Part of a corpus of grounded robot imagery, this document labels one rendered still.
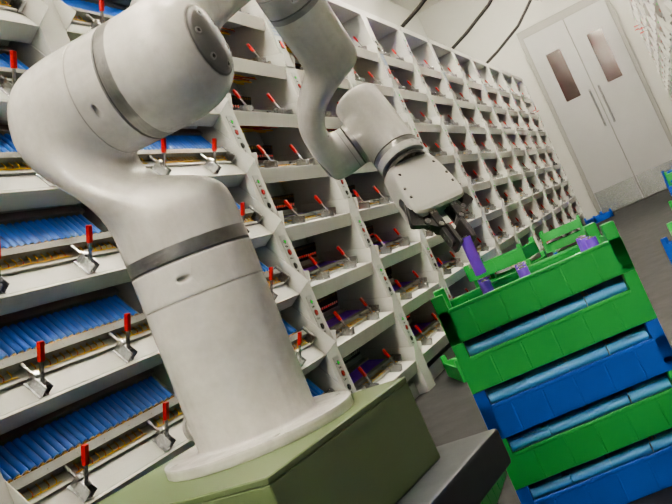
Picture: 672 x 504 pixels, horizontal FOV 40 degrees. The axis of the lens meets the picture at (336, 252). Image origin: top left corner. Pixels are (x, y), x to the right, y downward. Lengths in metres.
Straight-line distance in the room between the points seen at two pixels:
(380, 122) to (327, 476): 0.86
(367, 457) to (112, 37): 0.44
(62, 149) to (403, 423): 0.41
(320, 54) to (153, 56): 0.64
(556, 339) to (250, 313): 0.70
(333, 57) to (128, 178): 0.63
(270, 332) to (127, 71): 0.27
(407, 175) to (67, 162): 0.72
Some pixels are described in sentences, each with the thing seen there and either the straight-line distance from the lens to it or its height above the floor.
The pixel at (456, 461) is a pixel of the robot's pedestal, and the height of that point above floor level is 0.28.
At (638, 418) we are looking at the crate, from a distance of 1.47.
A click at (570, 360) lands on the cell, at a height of 0.23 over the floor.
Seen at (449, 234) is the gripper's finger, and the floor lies 0.48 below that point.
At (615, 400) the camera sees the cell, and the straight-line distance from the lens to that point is 1.47.
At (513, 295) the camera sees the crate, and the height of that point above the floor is 0.36.
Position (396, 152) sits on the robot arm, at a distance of 1.49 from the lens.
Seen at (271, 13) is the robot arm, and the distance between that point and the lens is 1.42.
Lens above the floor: 0.48
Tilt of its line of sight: 2 degrees up
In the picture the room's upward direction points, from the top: 24 degrees counter-clockwise
